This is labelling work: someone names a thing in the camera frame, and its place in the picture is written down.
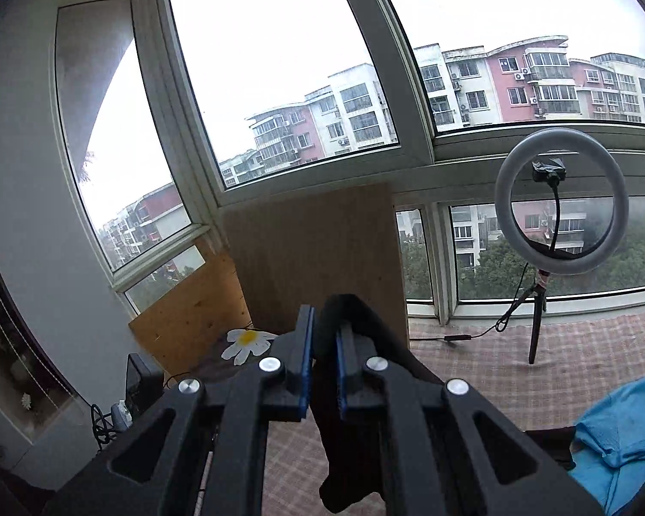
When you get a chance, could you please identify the light wooden board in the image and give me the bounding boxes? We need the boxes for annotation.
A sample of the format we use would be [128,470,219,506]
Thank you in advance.
[222,183,408,342]

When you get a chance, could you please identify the orange wooden board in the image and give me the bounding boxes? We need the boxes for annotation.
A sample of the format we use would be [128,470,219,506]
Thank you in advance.
[129,239,252,375]

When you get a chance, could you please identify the white daisy flower decoration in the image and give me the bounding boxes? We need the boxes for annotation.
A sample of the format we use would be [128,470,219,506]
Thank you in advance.
[221,329,277,366]

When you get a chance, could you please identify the blue striped shirt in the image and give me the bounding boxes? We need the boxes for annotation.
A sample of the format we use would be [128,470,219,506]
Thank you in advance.
[570,377,645,515]

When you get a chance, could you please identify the black garment yellow stripes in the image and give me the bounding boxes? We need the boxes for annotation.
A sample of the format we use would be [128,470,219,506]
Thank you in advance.
[310,295,598,515]

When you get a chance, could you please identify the pink plaid bed sheet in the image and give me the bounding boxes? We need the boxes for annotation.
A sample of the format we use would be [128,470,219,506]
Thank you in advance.
[193,306,645,516]

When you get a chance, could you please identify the black box device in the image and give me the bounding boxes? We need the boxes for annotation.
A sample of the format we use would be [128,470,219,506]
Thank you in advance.
[124,353,164,418]

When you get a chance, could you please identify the black tripod stand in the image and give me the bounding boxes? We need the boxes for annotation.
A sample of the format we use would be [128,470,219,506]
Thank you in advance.
[519,269,550,365]

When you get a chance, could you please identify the white ring light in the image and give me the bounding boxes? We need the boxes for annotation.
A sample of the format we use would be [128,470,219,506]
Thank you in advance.
[494,127,629,276]

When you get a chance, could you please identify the black phone clamp gooseneck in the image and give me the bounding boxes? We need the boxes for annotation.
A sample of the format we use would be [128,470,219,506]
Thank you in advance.
[531,157,566,252]

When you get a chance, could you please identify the white power strip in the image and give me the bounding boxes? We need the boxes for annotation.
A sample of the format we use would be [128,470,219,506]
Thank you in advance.
[110,399,132,432]

